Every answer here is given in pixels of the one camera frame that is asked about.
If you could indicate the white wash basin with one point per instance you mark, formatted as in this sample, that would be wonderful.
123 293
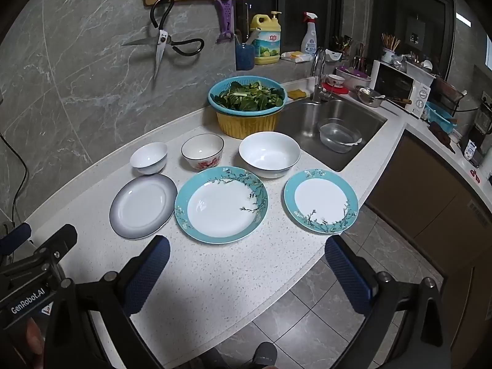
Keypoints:
357 80

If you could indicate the clear plastic container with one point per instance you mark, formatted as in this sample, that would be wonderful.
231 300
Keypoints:
338 138

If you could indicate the white dish rack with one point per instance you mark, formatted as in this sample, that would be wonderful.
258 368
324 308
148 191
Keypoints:
419 69

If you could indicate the small teal floral plate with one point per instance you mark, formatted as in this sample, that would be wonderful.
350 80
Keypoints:
321 201

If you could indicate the small patterned bowl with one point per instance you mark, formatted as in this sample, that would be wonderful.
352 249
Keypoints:
335 80

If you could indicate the yellow sponge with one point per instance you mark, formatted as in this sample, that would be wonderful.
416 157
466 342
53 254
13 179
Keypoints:
296 95

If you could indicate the steel kitchen scissors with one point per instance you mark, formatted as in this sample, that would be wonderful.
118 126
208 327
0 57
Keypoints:
161 38

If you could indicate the steel faucet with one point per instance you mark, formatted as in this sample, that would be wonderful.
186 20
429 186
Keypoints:
317 65

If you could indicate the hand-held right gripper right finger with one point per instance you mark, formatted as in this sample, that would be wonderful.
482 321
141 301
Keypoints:
349 276

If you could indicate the grey-rimmed plate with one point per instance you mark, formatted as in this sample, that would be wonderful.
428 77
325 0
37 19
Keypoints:
142 205

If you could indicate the small white bowl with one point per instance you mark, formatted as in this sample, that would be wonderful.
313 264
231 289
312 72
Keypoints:
149 157

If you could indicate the green leafy vegetables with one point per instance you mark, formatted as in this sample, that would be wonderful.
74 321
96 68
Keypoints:
250 98

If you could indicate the steel sink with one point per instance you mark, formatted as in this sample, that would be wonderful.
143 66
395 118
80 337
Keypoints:
303 123

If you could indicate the chopstick holder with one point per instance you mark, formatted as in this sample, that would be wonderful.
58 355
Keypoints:
388 53

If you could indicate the teal plastic basket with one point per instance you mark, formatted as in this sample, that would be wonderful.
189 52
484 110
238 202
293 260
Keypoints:
440 117

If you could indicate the person's grey shoe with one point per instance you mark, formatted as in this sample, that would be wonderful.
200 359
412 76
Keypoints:
265 355

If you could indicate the person's left hand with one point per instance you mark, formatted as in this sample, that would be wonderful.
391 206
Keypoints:
34 336

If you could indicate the white spray bottle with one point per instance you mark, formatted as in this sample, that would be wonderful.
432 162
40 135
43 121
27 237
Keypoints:
309 42

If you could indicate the yellow ribbed basin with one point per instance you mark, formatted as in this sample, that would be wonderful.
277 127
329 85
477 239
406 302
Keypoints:
246 125

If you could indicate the large white bowl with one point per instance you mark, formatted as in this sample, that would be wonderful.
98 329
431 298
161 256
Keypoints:
269 153

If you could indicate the red trivet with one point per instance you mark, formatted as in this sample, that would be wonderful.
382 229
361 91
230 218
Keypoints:
336 90

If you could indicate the blue cup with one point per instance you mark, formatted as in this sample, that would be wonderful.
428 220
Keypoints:
245 57

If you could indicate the white microwave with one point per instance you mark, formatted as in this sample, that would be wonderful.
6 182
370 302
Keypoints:
396 84

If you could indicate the floral dark-rimmed bowl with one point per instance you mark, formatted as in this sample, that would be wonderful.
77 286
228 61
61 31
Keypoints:
203 152

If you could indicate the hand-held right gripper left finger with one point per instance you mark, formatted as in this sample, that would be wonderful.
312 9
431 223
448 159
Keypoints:
148 273

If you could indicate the yellow dish soap bottle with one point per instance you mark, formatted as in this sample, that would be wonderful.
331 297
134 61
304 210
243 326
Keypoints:
265 42

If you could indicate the teal colander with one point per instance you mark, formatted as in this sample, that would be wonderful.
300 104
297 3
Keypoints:
217 102

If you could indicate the steel strainer pot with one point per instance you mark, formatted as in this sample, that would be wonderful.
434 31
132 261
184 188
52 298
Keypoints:
371 98

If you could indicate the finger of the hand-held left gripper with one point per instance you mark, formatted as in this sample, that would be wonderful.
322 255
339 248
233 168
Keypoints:
57 242
17 236

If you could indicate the black appliance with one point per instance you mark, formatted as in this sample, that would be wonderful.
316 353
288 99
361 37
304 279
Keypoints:
476 134

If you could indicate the brown cabinet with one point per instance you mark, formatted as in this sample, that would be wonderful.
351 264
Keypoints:
422 200

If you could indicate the large teal floral plate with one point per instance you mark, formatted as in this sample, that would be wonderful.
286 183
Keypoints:
219 209

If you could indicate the utensil holder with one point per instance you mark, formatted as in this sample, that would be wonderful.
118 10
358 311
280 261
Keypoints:
340 52

